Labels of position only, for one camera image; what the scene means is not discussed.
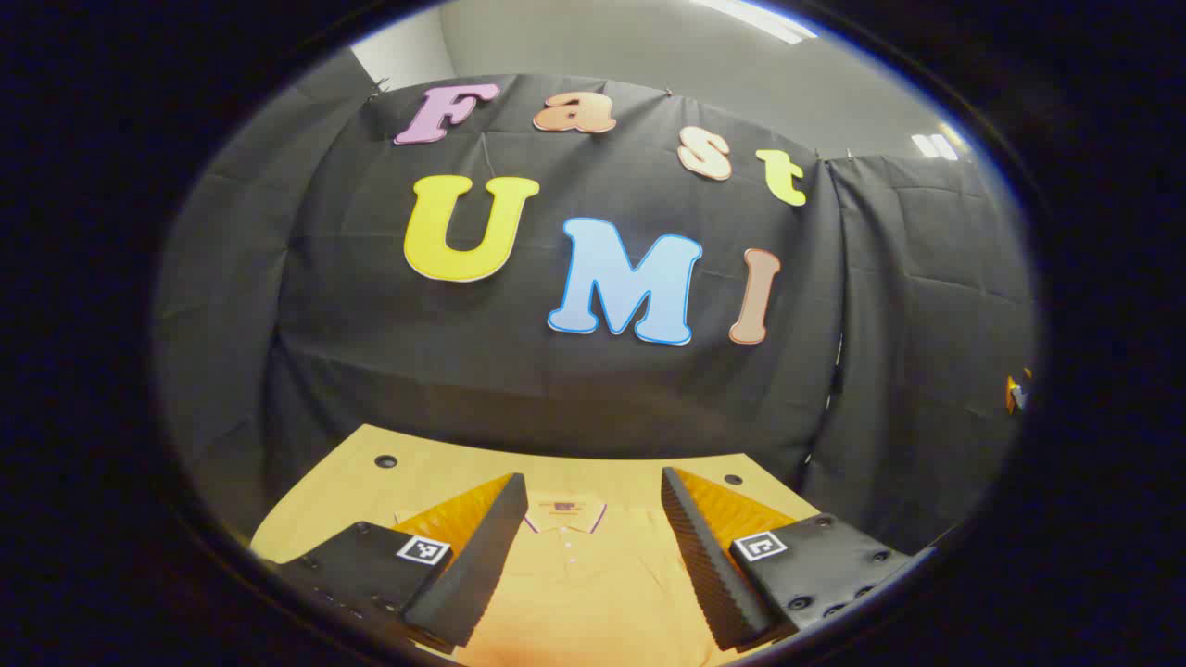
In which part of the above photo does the orange collared T-shirt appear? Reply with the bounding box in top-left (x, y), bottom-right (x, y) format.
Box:
top-left (394, 491), bottom-right (742, 667)

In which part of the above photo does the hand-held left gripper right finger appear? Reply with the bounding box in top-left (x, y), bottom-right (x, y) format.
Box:
top-left (661, 466), bottom-right (936, 652)

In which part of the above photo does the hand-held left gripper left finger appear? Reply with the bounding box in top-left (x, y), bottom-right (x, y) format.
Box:
top-left (262, 472), bottom-right (529, 650)

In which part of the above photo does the black backdrop cloth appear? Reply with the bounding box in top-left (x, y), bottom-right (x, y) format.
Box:
top-left (153, 51), bottom-right (1039, 557)

